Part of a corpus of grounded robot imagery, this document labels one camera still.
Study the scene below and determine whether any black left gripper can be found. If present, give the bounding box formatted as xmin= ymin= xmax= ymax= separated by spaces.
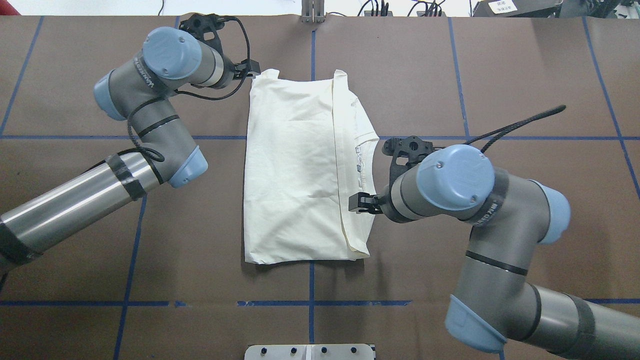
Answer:
xmin=222 ymin=55 xmax=262 ymax=85

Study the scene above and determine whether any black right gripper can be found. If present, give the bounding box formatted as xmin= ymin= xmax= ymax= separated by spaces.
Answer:
xmin=348 ymin=185 xmax=396 ymax=221

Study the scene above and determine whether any cream long-sleeve cat shirt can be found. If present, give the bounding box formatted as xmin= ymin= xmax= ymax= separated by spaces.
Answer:
xmin=243 ymin=69 xmax=379 ymax=265

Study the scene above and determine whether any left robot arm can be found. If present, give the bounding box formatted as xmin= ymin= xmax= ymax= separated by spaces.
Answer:
xmin=1 ymin=25 xmax=259 ymax=274

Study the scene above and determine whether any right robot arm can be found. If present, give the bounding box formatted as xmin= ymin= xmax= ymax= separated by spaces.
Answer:
xmin=348 ymin=144 xmax=640 ymax=360

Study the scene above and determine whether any dark box with label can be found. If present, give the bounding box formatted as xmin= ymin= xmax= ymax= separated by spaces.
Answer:
xmin=471 ymin=0 xmax=563 ymax=18

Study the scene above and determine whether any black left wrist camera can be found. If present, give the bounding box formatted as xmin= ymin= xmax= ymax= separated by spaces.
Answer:
xmin=178 ymin=13 xmax=238 ymax=54

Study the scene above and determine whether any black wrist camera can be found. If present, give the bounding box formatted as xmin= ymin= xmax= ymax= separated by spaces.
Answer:
xmin=178 ymin=13 xmax=238 ymax=54
xmin=381 ymin=136 xmax=437 ymax=185

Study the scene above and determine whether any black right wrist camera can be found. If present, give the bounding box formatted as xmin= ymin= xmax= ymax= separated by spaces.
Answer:
xmin=381 ymin=136 xmax=437 ymax=185

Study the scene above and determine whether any aluminium frame post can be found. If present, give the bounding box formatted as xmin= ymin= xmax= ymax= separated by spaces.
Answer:
xmin=301 ymin=0 xmax=326 ymax=24

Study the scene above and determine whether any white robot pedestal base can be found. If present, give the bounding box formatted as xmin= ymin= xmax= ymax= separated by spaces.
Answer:
xmin=244 ymin=343 xmax=377 ymax=360

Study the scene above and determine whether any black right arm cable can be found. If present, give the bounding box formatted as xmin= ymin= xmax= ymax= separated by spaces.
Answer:
xmin=432 ymin=104 xmax=567 ymax=153

